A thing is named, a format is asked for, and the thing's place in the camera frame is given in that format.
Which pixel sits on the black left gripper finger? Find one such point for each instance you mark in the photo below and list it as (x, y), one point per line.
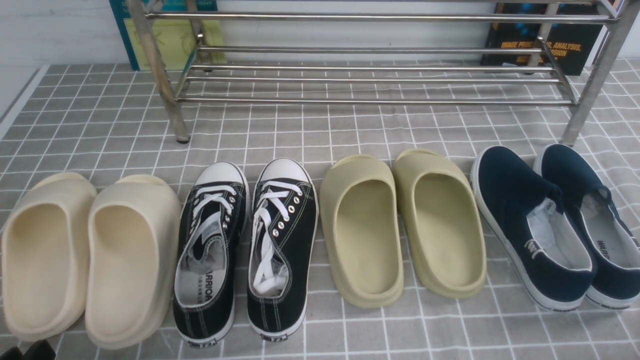
(40, 350)
(13, 353)

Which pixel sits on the black canvas sneaker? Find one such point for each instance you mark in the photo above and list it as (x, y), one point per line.
(285, 221)
(213, 222)

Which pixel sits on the stainless steel shoe rack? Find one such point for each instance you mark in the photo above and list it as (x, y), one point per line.
(545, 69)

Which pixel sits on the cream slide slipper far left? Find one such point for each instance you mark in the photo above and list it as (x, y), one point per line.
(46, 256)

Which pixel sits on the cream slide slipper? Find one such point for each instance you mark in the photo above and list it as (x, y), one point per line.
(46, 256)
(133, 236)

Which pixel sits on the cream slide slipper inner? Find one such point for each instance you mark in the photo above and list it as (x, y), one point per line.
(133, 236)

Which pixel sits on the grey checked tablecloth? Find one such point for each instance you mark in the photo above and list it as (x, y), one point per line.
(105, 121)

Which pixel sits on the teal and yellow book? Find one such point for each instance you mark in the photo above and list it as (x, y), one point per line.
(175, 38)

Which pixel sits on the olive slide slipper left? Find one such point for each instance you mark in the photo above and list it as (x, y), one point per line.
(359, 216)

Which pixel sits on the olive slide slipper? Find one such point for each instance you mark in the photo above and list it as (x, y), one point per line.
(359, 216)
(442, 223)

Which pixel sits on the olive slide slipper right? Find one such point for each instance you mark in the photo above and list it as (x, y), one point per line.
(442, 223)

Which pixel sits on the navy slip-on shoe left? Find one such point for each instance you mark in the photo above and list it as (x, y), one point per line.
(527, 214)

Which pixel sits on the navy slip-on shoe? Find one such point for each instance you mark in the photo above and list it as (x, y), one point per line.
(527, 214)
(590, 206)

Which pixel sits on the navy slip-on shoe right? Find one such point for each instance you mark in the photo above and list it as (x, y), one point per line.
(590, 206)

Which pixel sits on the black image processing book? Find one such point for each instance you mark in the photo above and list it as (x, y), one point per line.
(570, 44)

